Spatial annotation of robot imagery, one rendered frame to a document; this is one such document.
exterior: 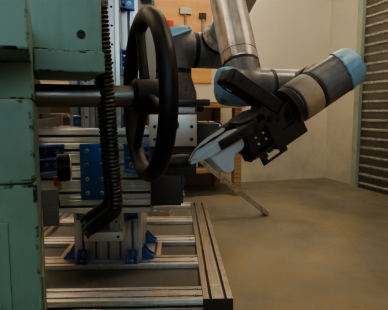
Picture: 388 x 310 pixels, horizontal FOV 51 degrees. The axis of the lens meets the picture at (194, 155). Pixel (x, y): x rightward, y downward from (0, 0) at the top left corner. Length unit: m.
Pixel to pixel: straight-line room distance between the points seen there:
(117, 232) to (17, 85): 1.04
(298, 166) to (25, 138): 4.38
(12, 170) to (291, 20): 4.38
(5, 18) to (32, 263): 0.25
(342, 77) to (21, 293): 0.59
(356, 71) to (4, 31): 0.58
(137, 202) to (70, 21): 0.79
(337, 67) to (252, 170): 3.75
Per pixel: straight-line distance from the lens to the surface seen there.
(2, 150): 0.47
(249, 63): 0.81
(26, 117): 0.46
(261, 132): 0.69
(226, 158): 0.66
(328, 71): 0.76
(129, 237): 1.56
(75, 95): 0.67
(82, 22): 0.63
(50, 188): 0.93
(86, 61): 0.60
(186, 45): 1.31
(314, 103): 0.73
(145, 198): 1.31
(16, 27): 0.39
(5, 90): 0.48
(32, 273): 0.50
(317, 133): 4.83
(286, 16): 4.70
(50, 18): 0.63
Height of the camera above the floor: 0.79
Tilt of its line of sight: 6 degrees down
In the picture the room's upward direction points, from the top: straight up
